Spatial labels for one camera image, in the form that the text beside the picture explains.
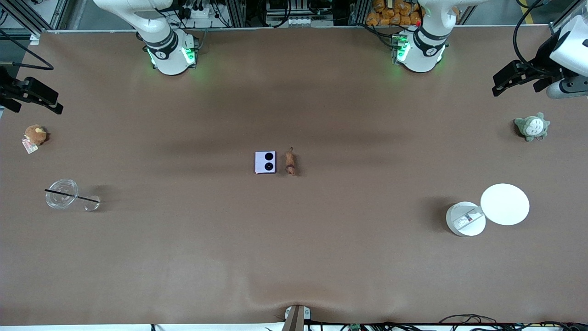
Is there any brown lion statue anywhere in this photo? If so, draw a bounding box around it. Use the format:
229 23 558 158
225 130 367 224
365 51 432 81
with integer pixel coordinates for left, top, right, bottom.
285 147 298 177

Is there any brown plush toy with tag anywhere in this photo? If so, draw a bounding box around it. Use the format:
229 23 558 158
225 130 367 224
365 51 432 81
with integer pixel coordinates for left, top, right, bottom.
22 124 49 155

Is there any grey totoro plush toy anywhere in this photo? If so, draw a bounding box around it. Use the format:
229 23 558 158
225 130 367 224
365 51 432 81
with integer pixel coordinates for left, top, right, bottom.
514 112 551 143

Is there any clear plastic cup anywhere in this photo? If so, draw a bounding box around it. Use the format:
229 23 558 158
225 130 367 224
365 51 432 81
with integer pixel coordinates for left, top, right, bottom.
45 178 101 212

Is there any black drinking straw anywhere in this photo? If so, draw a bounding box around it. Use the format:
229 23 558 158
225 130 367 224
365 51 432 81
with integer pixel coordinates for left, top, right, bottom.
44 188 101 204

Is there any white round lid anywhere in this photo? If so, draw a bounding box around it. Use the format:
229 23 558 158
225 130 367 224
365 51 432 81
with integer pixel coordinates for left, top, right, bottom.
480 183 531 227

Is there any white round container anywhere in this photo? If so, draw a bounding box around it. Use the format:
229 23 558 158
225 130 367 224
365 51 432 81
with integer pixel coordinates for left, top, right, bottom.
445 201 486 238

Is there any white power strip with plugs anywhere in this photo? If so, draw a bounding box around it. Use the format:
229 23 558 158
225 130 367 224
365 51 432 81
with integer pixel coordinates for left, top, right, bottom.
184 4 217 20

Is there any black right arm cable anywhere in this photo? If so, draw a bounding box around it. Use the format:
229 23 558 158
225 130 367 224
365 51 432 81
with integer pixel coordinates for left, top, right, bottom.
0 29 55 72

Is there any aluminium frame profile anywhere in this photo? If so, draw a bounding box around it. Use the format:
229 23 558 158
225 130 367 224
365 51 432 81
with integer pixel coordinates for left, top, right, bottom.
0 0 70 36
549 0 588 36

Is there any black floor cable bundle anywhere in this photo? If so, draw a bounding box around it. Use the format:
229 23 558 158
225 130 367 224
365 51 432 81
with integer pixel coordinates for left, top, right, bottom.
439 314 588 331

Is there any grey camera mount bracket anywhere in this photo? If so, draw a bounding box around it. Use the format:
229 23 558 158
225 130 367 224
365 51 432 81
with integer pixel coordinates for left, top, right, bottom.
284 304 311 331

